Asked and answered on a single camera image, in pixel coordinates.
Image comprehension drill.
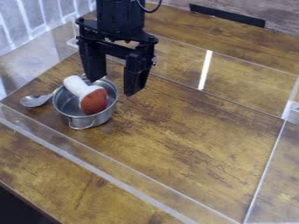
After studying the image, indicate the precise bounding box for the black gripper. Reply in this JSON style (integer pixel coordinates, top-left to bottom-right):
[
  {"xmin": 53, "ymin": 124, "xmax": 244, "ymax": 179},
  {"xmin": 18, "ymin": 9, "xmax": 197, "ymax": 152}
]
[{"xmin": 76, "ymin": 17, "xmax": 159, "ymax": 96}]

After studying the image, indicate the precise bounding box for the small steel pot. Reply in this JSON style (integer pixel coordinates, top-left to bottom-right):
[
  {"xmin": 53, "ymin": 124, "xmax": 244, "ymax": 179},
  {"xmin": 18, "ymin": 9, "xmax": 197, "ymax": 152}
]
[{"xmin": 52, "ymin": 75, "xmax": 119, "ymax": 130}]

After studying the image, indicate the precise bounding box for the green handled metal spoon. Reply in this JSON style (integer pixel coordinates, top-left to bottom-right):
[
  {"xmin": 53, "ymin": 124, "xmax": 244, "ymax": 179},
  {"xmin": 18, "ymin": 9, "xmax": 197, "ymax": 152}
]
[{"xmin": 18, "ymin": 89, "xmax": 59, "ymax": 108}]

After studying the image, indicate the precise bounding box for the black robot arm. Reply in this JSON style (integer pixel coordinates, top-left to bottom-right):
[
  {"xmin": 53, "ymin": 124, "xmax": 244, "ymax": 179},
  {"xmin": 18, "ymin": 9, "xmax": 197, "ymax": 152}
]
[{"xmin": 76, "ymin": 0, "xmax": 159, "ymax": 96}]

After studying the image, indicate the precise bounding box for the white red toy mushroom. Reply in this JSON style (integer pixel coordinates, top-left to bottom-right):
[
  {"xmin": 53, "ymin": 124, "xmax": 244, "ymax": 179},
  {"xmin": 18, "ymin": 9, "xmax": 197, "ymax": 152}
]
[{"xmin": 63, "ymin": 75, "xmax": 108, "ymax": 116}]

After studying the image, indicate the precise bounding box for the black bar on table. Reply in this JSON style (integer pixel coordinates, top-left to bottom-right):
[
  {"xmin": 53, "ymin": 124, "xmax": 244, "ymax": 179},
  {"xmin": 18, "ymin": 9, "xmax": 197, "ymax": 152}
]
[{"xmin": 189, "ymin": 3, "xmax": 267, "ymax": 28}]

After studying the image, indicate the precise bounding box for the black cable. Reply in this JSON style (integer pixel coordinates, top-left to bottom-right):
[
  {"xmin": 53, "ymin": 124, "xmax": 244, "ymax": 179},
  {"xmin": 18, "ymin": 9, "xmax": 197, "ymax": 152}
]
[{"xmin": 135, "ymin": 0, "xmax": 164, "ymax": 14}]

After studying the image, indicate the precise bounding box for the clear acrylic enclosure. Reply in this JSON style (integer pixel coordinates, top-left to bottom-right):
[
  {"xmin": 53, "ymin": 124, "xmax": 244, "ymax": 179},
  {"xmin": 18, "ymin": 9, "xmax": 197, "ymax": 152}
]
[{"xmin": 0, "ymin": 17, "xmax": 299, "ymax": 224}]

